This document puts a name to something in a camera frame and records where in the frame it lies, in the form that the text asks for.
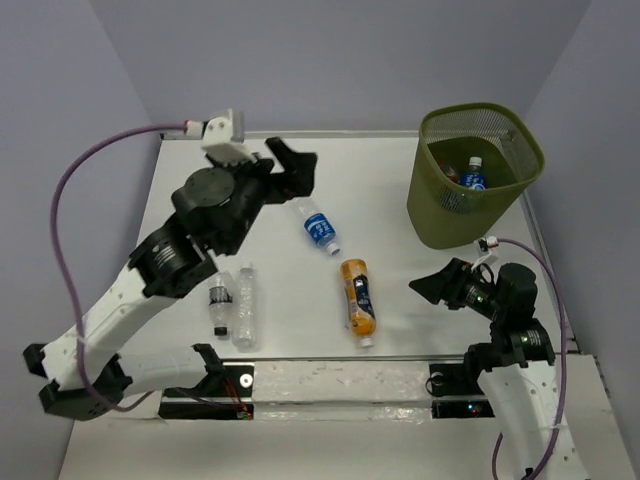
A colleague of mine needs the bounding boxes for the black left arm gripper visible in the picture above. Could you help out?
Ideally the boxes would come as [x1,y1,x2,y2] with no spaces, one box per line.
[224,139,330,253]

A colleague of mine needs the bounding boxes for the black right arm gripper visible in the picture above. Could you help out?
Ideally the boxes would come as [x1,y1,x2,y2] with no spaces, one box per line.
[407,256,505,320]

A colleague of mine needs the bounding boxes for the yellow label drink bottle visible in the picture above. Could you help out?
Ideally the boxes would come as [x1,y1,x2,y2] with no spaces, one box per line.
[340,259,377,349]

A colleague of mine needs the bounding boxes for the blue label bottle white cap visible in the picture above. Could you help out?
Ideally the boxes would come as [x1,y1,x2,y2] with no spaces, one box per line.
[459,156,487,191]

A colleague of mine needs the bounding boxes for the clear bottle red cap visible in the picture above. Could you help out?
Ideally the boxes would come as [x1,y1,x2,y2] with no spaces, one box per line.
[441,163,460,184]

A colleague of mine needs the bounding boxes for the clear crushed bottle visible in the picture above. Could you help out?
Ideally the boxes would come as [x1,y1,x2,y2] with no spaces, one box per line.
[232,263,258,351]

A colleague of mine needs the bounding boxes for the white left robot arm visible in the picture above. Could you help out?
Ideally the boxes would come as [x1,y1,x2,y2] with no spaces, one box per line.
[23,137,318,421]

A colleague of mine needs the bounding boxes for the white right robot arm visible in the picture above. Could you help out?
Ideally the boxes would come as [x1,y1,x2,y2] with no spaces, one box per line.
[409,258,589,479]

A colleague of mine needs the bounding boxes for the green plastic waste bin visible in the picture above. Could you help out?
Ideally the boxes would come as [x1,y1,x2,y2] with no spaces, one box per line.
[407,102,545,250]

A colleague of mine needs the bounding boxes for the blue label bottle upper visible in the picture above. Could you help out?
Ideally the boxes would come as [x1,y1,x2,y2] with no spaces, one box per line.
[288,197,341,257]

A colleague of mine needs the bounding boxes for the clear bottle black cap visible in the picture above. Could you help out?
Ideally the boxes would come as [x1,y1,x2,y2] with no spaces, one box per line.
[208,271,234,338]

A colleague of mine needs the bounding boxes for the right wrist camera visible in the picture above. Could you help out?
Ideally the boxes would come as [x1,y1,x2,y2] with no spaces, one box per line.
[472,236,499,271]

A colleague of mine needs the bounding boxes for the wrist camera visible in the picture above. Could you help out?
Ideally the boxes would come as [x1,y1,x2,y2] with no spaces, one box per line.
[472,236,499,271]
[201,109,255,166]

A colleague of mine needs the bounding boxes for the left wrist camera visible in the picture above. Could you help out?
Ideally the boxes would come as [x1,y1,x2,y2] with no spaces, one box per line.
[201,109,255,166]

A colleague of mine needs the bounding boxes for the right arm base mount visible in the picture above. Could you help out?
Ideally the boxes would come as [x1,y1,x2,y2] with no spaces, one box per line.
[425,343,495,419]

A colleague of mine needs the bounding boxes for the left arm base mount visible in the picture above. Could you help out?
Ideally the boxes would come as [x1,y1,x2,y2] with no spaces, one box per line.
[158,344,254,421]

